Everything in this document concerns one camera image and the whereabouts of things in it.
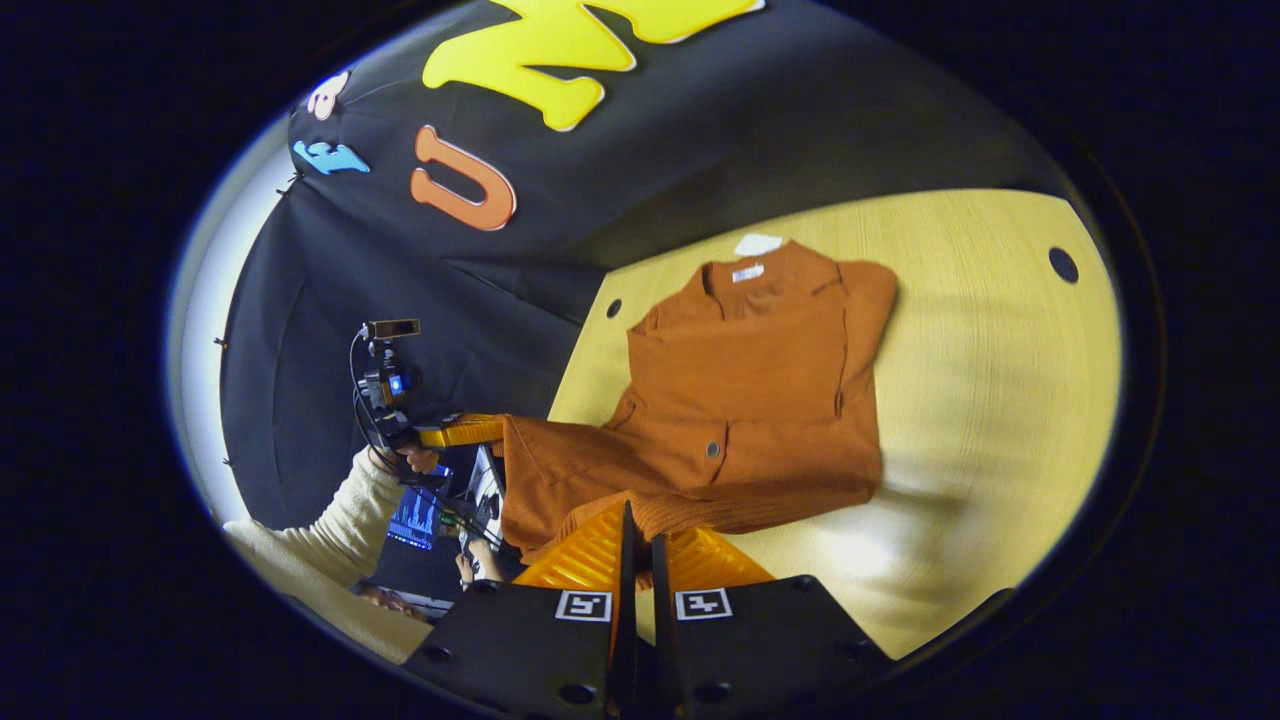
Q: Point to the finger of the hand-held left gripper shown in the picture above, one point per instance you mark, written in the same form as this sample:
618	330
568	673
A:
460	433

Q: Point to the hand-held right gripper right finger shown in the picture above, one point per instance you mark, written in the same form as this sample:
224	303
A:
665	660

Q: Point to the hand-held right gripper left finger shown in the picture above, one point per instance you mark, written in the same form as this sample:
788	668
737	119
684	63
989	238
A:
625	660

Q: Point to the rust orange knit cardigan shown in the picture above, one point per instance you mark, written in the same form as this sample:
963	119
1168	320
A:
760	400

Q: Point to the white desk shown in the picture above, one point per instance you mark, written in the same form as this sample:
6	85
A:
487	480

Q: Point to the computer monitor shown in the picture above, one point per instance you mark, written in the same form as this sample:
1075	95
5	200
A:
415	520

